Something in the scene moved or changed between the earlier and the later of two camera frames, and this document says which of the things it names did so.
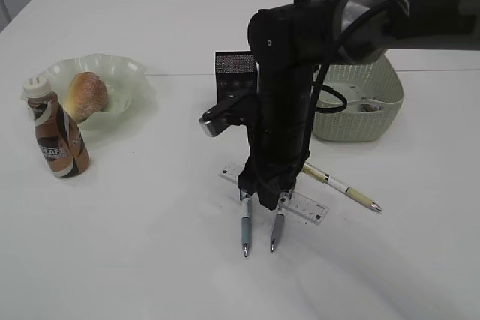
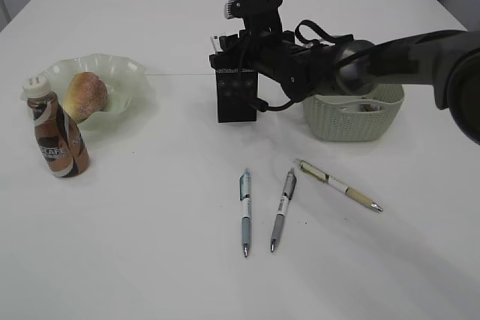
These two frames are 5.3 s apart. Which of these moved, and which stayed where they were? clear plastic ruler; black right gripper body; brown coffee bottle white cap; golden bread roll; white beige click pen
Moved: black right gripper body; clear plastic ruler
Stayed: golden bread roll; white beige click pen; brown coffee bottle white cap
